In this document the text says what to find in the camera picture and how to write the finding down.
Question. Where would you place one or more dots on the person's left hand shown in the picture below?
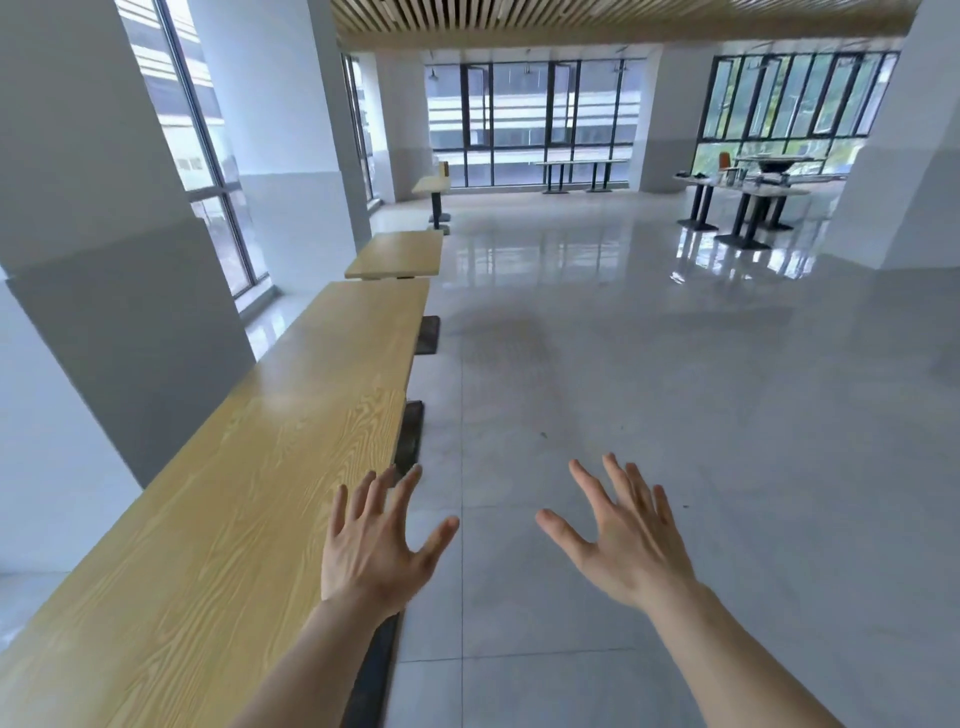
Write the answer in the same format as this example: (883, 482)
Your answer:
(367, 551)

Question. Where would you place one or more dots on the person's right hand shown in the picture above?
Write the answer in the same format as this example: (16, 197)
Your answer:
(634, 551)

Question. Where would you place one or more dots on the person's left thumb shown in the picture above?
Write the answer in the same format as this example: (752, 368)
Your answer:
(436, 538)

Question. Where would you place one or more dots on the wide black-framed window wall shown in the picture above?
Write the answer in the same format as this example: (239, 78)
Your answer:
(525, 120)

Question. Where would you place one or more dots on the narrow black-framed window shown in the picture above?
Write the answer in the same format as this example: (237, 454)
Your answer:
(360, 127)

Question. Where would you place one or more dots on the small hanging ceiling lamp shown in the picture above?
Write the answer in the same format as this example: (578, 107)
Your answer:
(433, 74)

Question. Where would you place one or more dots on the person's right middle finger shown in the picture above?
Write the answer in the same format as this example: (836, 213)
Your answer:
(619, 484)

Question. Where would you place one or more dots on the short light wooden table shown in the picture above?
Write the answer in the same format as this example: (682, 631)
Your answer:
(397, 253)

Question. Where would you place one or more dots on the dark bowl-shaped appliance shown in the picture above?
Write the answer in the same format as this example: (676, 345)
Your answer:
(772, 162)

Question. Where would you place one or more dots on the black-framed window with greenery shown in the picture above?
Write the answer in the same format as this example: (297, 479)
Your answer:
(787, 97)

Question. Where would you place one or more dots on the person's left little finger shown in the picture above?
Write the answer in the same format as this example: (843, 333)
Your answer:
(339, 510)

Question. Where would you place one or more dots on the small wooden pedestal table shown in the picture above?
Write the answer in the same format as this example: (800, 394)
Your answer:
(433, 184)

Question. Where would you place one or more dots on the person's left forearm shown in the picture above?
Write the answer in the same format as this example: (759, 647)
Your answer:
(315, 667)

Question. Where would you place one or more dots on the person's right forearm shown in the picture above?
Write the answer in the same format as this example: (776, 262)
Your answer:
(731, 667)

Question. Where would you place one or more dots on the long narrow black-legged table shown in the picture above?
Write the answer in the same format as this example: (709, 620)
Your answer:
(581, 162)

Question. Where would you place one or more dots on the person's left middle finger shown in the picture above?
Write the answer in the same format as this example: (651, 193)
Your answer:
(381, 495)

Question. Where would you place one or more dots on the person's right thumb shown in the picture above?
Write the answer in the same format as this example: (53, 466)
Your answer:
(562, 534)

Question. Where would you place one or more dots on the tall black-framed side window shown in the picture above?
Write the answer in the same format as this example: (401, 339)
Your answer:
(199, 135)

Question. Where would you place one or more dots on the person's right little finger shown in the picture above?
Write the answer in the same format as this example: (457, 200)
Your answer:
(663, 506)

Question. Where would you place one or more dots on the white table with black legs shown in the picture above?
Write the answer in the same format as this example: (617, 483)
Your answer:
(701, 180)
(757, 193)

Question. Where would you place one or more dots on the black table base plate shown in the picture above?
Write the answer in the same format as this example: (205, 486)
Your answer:
(427, 334)
(409, 442)
(371, 675)

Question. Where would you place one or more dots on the long light wooden table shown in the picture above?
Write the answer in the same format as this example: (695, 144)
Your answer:
(247, 465)

